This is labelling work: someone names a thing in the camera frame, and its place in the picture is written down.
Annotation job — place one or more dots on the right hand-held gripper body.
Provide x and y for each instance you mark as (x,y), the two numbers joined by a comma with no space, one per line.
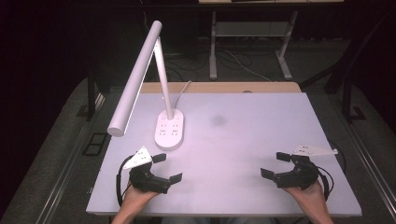
(300,177)

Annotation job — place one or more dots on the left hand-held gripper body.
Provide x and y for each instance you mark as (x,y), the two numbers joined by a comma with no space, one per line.
(146,181)

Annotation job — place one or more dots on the person's left hand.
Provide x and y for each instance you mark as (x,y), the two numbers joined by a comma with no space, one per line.
(134,199)

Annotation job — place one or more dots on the person's right hand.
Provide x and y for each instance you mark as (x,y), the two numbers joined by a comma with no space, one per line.
(309,197)

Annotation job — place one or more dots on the white desk lamp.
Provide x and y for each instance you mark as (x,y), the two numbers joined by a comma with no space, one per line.
(163,77)

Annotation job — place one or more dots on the black stand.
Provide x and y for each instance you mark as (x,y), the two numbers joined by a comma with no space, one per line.
(347,99)
(91,99)

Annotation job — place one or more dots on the black frame on floor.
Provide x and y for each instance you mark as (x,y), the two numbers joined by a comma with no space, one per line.
(95,144)

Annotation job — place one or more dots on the metal floor rail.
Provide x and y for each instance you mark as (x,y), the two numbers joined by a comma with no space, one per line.
(68,165)
(370,161)

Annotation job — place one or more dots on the grey metal table frame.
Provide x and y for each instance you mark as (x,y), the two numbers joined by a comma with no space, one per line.
(213,62)

